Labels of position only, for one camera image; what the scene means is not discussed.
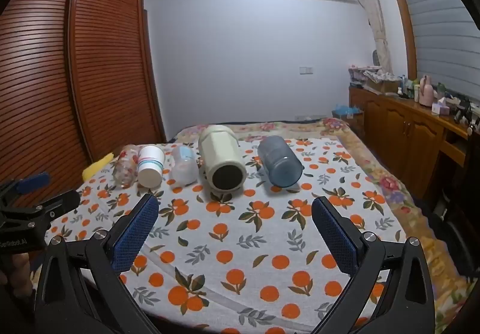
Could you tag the yellow cloth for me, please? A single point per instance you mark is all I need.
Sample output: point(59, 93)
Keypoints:
point(96, 168)

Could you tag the clear plastic baby bottle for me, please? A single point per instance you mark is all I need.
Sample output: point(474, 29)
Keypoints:
point(183, 166)

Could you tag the wooden louvered wardrobe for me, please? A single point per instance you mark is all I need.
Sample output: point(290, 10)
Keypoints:
point(105, 56)

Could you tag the white tissue box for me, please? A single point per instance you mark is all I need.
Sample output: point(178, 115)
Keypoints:
point(442, 107)

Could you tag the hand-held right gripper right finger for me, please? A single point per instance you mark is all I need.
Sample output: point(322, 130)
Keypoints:
point(335, 234)

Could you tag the floral cloth pile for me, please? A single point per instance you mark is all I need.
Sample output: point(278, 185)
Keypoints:
point(369, 75)

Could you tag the orange fruit print blanket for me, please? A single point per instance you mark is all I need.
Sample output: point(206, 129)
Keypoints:
point(240, 244)

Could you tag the window blinds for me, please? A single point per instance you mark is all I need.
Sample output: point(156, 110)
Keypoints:
point(438, 26)

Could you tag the clear patterned glass cup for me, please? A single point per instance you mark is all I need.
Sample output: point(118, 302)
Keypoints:
point(125, 168)

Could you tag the blue translucent cup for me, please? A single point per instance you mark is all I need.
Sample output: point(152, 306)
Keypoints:
point(279, 161)

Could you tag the dark chair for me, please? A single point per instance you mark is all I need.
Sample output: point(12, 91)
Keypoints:
point(463, 191)

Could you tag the white wall outlet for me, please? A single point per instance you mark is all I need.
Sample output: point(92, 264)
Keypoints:
point(306, 70)

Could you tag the pink thermos jug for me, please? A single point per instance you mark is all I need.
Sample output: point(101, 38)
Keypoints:
point(426, 92)

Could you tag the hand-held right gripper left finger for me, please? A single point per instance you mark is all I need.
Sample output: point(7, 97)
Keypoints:
point(135, 232)

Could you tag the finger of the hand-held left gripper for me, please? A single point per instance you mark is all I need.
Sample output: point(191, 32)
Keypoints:
point(34, 182)
point(63, 201)

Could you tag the blue plastic bag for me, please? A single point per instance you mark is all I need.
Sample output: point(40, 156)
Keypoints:
point(345, 111)

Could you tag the wooden sideboard cabinet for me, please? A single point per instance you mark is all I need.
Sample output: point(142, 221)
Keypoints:
point(397, 131)

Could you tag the cream thermos jug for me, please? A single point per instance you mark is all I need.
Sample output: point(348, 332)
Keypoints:
point(223, 161)

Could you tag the cream curtain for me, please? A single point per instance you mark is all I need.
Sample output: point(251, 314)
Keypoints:
point(377, 19)

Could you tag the green bottle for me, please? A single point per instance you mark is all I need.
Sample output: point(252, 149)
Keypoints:
point(441, 90)

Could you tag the white striped paper cup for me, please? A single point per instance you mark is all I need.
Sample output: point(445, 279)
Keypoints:
point(150, 168)

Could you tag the floral bed blanket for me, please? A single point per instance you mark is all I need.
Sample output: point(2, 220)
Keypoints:
point(397, 187)

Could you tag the person's left hand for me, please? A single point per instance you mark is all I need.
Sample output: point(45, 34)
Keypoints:
point(18, 274)

